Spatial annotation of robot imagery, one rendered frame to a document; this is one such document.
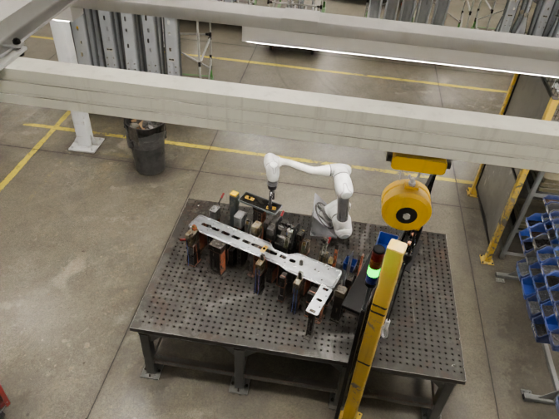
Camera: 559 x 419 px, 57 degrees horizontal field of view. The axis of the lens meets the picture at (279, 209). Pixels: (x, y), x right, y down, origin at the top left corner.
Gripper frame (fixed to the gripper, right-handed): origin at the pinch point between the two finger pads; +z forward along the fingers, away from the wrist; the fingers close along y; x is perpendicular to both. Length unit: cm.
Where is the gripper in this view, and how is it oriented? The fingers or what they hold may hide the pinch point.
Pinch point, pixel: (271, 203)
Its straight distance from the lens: 443.6
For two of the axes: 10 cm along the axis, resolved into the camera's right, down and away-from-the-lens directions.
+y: -1.6, 6.4, -7.6
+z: -0.5, 7.6, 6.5
